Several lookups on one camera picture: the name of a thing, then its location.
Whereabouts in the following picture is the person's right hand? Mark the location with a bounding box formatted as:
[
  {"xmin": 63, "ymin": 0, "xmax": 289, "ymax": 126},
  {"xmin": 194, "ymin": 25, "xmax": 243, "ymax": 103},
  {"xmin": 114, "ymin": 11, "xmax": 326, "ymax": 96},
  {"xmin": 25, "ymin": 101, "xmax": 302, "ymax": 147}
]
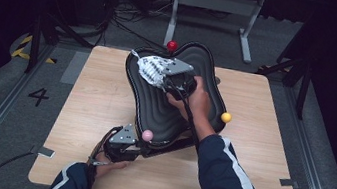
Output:
[{"xmin": 162, "ymin": 71, "xmax": 216, "ymax": 124}]

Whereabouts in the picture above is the yellow black hazard tape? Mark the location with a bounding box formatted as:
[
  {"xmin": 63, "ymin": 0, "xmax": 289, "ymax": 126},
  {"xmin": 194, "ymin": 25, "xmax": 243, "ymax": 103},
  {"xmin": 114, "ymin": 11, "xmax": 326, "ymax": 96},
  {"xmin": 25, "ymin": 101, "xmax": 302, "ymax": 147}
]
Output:
[{"xmin": 10, "ymin": 32, "xmax": 61, "ymax": 66}]

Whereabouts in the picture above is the right hand-held gripper cable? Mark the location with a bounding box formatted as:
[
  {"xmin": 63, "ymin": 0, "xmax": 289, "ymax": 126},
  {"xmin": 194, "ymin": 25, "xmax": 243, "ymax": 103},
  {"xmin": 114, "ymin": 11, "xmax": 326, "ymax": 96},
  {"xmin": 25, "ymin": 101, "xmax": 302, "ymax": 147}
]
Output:
[{"xmin": 157, "ymin": 85, "xmax": 208, "ymax": 153}]

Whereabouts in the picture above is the grey metal stand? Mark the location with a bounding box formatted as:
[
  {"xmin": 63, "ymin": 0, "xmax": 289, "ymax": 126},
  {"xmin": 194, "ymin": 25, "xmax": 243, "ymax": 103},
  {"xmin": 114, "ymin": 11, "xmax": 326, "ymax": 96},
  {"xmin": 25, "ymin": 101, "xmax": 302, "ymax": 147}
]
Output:
[{"xmin": 162, "ymin": 0, "xmax": 265, "ymax": 65}]

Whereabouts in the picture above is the black tripod stand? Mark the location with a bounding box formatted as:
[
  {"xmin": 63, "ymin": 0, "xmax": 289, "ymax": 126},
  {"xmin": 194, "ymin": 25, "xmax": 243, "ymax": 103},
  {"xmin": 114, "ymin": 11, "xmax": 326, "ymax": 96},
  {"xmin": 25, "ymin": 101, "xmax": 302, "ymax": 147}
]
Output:
[
  {"xmin": 251, "ymin": 51, "xmax": 314, "ymax": 121},
  {"xmin": 22, "ymin": 9, "xmax": 98, "ymax": 83}
]

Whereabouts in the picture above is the grey tape piece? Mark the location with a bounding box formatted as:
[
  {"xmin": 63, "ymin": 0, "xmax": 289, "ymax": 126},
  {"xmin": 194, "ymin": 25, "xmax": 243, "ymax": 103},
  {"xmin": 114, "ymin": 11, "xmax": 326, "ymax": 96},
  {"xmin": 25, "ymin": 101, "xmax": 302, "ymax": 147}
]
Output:
[
  {"xmin": 35, "ymin": 145, "xmax": 56, "ymax": 160},
  {"xmin": 278, "ymin": 177, "xmax": 300, "ymax": 189}
]

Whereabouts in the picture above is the person's left hand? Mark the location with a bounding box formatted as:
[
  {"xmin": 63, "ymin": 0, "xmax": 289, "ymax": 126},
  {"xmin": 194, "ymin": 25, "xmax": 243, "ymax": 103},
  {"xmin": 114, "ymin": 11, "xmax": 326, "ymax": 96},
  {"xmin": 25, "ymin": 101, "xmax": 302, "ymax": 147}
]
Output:
[{"xmin": 91, "ymin": 149, "xmax": 131, "ymax": 183}]

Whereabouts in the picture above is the pink ball knob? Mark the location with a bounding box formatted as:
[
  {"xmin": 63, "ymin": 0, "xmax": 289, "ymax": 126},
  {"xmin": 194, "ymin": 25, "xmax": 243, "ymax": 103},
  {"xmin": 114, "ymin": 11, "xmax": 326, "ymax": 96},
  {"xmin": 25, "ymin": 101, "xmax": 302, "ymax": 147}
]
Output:
[{"xmin": 140, "ymin": 128, "xmax": 155, "ymax": 143}]

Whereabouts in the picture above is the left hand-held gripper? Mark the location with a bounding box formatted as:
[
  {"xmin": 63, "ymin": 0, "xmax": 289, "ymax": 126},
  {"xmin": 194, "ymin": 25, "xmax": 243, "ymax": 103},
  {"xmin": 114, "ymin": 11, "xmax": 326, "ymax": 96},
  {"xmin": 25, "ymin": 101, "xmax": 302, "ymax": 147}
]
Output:
[{"xmin": 100, "ymin": 120, "xmax": 147, "ymax": 167}]

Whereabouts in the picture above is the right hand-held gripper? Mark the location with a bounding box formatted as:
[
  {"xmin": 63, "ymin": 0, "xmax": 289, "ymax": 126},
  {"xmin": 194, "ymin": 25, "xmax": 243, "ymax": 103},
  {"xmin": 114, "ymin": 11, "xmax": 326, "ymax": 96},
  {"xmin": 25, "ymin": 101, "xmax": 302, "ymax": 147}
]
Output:
[{"xmin": 155, "ymin": 56, "xmax": 202, "ymax": 102}]

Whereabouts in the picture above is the red ball knob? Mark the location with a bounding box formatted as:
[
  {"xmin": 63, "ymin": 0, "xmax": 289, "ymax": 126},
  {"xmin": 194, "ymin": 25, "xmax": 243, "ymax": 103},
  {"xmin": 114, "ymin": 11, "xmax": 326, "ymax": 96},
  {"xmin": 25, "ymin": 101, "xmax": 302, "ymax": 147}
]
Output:
[{"xmin": 165, "ymin": 39, "xmax": 179, "ymax": 53}]

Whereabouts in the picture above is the left hand-held gripper cable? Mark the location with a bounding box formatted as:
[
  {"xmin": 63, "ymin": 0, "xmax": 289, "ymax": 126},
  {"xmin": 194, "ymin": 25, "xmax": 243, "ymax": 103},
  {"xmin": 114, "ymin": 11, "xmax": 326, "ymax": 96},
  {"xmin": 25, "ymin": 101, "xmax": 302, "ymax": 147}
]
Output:
[{"xmin": 83, "ymin": 122, "xmax": 124, "ymax": 189}]

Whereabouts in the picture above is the bundle of black floor cables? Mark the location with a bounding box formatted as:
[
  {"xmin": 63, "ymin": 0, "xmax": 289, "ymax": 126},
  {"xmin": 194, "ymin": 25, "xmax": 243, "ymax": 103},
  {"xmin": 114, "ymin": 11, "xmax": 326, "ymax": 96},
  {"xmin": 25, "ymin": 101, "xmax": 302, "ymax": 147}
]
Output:
[{"xmin": 95, "ymin": 0, "xmax": 179, "ymax": 52}]

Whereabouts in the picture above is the hand-held gripper cable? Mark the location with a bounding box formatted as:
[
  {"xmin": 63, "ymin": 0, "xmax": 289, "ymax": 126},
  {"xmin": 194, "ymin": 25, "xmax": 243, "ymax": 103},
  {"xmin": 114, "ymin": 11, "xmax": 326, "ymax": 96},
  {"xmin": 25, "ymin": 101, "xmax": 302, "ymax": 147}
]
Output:
[
  {"xmin": 157, "ymin": 85, "xmax": 208, "ymax": 153},
  {"xmin": 83, "ymin": 122, "xmax": 124, "ymax": 189}
]

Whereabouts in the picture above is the black wavy tray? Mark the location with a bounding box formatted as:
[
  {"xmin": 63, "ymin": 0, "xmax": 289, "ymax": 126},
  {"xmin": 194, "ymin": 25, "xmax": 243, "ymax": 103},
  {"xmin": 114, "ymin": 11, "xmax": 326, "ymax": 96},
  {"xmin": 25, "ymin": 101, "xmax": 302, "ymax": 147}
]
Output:
[{"xmin": 113, "ymin": 31, "xmax": 238, "ymax": 157}]

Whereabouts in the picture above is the white patterned cloth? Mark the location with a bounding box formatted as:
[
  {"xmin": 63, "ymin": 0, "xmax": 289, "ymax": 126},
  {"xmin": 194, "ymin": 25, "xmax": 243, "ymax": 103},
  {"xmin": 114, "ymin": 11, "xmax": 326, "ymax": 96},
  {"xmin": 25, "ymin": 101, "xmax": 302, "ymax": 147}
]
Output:
[{"xmin": 125, "ymin": 49, "xmax": 176, "ymax": 92}]

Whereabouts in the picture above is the yellow ball knob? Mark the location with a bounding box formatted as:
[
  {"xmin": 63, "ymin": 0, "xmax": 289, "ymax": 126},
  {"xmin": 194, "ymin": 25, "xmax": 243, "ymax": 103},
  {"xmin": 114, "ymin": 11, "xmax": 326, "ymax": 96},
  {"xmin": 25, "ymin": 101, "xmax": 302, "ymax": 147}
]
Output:
[{"xmin": 219, "ymin": 110, "xmax": 233, "ymax": 125}]

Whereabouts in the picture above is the black floor cable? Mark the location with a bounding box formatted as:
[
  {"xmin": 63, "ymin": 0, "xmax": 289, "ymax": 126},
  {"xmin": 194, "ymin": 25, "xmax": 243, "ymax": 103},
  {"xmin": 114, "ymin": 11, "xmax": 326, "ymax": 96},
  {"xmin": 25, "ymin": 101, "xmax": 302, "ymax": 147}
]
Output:
[{"xmin": 0, "ymin": 146, "xmax": 35, "ymax": 189}]

